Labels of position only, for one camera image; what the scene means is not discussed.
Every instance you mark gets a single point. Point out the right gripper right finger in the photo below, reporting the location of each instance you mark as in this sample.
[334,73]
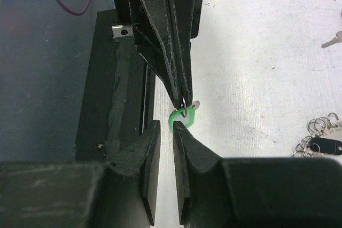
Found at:
[198,182]

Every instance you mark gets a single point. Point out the green tag key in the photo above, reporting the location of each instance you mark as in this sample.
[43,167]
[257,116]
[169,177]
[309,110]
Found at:
[187,119]

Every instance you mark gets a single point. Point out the silver key black tag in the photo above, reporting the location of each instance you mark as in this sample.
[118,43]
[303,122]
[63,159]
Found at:
[336,39]

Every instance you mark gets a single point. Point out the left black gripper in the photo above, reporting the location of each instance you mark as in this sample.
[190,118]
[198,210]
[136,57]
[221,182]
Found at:
[166,27]

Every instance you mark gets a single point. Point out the key black tag on disc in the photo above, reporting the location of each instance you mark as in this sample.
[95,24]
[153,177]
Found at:
[317,146]

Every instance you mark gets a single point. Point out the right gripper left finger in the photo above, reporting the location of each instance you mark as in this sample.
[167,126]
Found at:
[131,193]

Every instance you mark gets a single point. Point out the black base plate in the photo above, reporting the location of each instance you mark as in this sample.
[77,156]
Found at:
[118,95]

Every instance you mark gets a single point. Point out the round metal keyring disc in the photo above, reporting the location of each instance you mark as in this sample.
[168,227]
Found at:
[324,126]

